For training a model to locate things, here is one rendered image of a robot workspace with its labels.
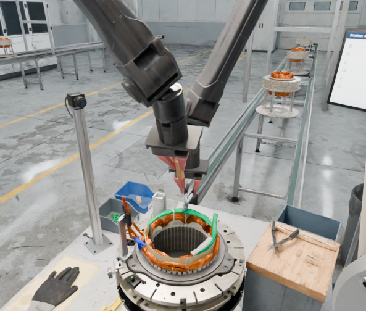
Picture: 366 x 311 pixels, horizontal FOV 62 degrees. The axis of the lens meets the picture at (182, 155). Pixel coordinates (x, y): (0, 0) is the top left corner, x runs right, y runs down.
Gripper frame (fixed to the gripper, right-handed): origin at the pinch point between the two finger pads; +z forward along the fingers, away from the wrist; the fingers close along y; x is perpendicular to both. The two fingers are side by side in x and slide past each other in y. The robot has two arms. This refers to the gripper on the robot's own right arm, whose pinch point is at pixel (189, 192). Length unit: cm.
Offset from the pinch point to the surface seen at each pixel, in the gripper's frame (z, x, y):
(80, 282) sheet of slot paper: 39, 4, 38
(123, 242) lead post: 2.0, 19.9, 12.1
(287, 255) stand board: 11.0, 8.3, -26.9
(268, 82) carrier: 15, -202, -34
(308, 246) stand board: 11.2, 3.6, -33.0
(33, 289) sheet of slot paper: 38, 10, 53
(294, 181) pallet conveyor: 43, -85, -45
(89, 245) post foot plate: 38, -13, 43
